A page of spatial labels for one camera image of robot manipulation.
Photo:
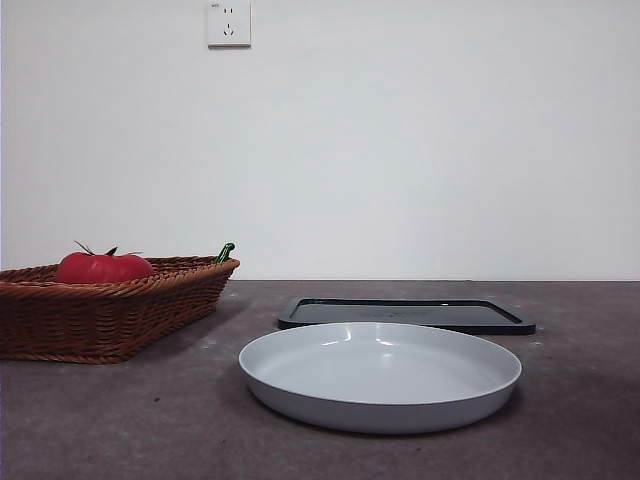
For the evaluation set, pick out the red tomato with green stem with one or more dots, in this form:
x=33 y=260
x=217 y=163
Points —
x=100 y=267

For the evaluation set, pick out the green vegetable stem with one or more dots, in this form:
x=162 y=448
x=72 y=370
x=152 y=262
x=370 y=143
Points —
x=224 y=253

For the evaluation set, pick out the dark rectangular tray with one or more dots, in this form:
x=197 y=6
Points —
x=450 y=316

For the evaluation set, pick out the white round plate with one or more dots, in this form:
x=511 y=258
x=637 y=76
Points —
x=380 y=380

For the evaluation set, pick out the brown wicker basket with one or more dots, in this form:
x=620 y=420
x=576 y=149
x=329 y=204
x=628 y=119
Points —
x=100 y=320

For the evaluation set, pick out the white wall socket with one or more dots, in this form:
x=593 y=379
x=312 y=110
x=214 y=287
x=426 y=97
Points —
x=229 y=25

